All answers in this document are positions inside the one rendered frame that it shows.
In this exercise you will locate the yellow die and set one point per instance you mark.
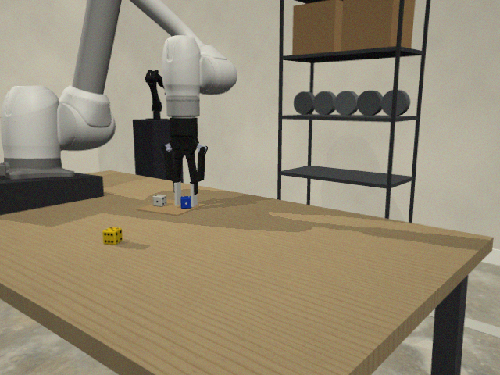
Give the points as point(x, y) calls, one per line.
point(112, 236)

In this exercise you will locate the tan square mat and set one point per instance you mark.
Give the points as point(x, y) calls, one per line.
point(169, 209)

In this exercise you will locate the white die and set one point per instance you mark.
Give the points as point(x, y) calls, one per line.
point(159, 200)

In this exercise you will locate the blue die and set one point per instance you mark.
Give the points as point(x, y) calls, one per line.
point(185, 202)

